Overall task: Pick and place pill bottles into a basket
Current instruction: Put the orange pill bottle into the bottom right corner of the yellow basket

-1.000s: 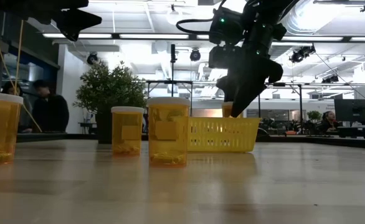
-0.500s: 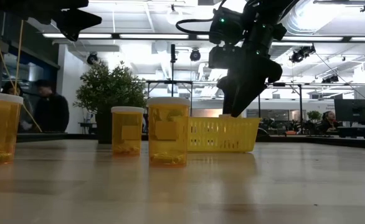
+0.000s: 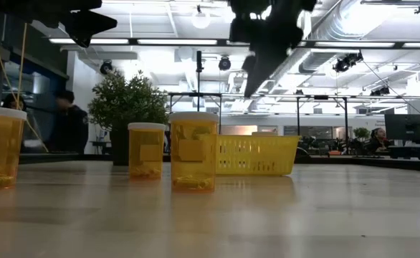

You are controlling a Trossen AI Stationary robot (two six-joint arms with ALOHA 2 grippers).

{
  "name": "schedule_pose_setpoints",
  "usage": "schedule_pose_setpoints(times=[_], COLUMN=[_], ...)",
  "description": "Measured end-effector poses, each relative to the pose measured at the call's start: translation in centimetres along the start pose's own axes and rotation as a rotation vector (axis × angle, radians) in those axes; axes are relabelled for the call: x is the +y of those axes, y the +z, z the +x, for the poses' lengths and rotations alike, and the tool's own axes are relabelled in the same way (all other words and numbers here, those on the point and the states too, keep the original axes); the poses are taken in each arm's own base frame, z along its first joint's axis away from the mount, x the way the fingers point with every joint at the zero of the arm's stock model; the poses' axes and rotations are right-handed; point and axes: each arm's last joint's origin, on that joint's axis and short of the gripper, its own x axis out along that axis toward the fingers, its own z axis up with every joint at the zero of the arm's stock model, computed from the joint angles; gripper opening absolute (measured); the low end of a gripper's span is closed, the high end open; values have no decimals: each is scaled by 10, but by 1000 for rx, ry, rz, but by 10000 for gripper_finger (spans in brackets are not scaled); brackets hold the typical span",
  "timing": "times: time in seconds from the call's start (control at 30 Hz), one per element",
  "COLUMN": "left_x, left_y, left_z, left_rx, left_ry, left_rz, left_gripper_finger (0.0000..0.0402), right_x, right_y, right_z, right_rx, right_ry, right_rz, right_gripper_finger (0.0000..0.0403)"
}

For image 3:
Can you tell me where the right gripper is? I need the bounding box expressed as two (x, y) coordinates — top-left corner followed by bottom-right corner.
(229, 0), (317, 98)

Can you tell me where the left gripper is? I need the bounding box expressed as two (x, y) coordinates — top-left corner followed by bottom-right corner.
(34, 0), (118, 49)

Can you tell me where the yellow plastic basket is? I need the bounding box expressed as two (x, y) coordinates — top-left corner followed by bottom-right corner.
(215, 134), (302, 177)

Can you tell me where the black tripod stand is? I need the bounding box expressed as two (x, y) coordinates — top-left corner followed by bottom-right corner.
(195, 49), (204, 113)

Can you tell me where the round white pendant lamp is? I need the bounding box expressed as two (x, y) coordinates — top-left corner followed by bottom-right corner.
(191, 4), (212, 30)

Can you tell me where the green potted plant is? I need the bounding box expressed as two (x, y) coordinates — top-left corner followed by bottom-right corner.
(87, 69), (171, 166)

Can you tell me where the black ceiling spotlight cluster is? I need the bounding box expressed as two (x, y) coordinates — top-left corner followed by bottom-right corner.
(370, 85), (391, 97)
(333, 51), (364, 74)

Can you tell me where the person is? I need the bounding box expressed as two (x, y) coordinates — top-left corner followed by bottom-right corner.
(1, 92), (28, 112)
(47, 89), (90, 155)
(368, 127), (393, 154)

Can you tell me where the small background plant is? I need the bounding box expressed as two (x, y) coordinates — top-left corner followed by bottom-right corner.
(353, 127), (371, 143)

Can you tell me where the black computer monitor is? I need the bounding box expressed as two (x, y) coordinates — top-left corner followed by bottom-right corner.
(384, 113), (420, 144)

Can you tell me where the dark background desk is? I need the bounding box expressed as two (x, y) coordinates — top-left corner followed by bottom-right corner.
(388, 145), (420, 161)

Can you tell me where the black background station frame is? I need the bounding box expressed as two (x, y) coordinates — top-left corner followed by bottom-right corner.
(295, 95), (350, 151)
(167, 92), (223, 135)

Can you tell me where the silver air duct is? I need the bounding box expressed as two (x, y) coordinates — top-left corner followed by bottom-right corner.
(297, 0), (367, 75)

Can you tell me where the yellow cable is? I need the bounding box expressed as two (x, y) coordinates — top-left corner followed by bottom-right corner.
(0, 16), (49, 153)

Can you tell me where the black metal table frame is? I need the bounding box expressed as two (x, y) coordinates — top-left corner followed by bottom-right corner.
(18, 153), (420, 173)

